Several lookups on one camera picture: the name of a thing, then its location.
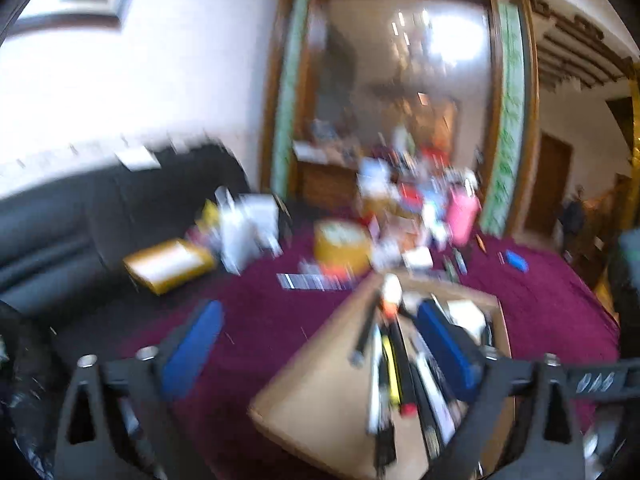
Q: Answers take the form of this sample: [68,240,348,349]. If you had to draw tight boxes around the purple velvet tablecloth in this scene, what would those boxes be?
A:
[49,228,622,480]

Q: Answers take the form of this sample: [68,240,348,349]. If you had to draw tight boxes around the white marker pen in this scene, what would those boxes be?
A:
[416,353,456,444]

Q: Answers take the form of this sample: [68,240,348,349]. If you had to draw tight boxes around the black pen in tray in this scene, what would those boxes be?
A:
[409,362,442,463]

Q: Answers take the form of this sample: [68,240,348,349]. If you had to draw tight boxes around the red capped black marker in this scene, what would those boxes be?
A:
[388,318,418,417]

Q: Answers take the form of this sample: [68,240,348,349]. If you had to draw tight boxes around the yellow flat box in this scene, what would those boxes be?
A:
[122,238,217,296]

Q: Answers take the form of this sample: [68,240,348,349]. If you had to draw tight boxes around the white square box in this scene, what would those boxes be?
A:
[447,300,486,334]

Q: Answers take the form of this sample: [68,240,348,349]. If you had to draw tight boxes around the yellow highlighter pen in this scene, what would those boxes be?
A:
[382,336,400,408]

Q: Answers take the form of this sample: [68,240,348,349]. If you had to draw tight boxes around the blue lighter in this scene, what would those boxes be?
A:
[504,250,529,273]

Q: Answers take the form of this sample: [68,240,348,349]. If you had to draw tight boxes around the cardboard tray box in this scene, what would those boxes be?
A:
[250,271,515,479]

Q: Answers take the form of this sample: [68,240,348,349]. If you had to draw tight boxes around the black leather sofa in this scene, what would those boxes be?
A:
[1,144,250,318]

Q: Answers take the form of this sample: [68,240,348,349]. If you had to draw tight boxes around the person in dark jacket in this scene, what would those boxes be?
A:
[559,184,586,261]

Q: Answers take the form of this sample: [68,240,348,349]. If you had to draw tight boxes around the green black flashlight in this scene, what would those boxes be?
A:
[442,256,459,283]

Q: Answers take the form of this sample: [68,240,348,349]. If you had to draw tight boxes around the long black pen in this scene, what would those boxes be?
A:
[349,292,381,368]

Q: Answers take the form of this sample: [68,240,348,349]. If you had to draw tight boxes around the orange white glue bottle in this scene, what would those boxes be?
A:
[381,274,402,320]

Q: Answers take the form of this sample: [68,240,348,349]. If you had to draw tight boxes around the white shopping bag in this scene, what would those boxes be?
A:
[215,186,282,275]

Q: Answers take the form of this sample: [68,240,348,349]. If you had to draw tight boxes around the wooden door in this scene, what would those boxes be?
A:
[524,132,573,237]

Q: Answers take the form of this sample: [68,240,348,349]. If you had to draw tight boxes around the pink knitted cup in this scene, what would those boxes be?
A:
[446,186,480,247]

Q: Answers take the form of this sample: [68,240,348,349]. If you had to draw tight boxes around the bamboo painted glass panel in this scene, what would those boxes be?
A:
[480,2,526,237]

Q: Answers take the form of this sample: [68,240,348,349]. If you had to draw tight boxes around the brown packing tape roll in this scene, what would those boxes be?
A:
[314,220,372,275]

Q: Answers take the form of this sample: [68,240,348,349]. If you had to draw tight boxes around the yellow handled screwdriver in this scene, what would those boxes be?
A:
[475,233,488,255]

